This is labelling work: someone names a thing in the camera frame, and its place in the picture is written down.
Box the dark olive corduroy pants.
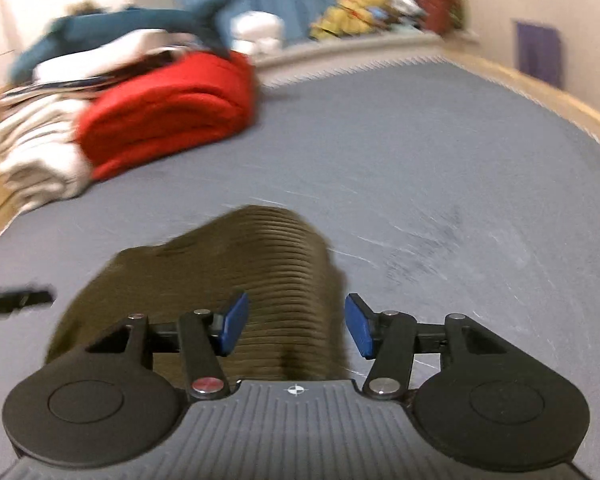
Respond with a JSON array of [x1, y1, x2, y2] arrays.
[[45, 205, 349, 382]]

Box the white folded blanket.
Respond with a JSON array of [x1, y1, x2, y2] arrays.
[[0, 89, 93, 214]]

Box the grey quilted mattress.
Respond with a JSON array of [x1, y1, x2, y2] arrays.
[[0, 63, 600, 479]]

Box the teal shark plush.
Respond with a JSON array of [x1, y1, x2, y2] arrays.
[[8, 0, 236, 86]]

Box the purple folded mat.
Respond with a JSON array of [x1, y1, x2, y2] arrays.
[[515, 22, 564, 89]]

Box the white plush toy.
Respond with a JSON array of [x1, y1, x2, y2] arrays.
[[230, 11, 285, 56]]

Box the yellow plush toy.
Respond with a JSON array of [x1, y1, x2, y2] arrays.
[[309, 0, 398, 41]]

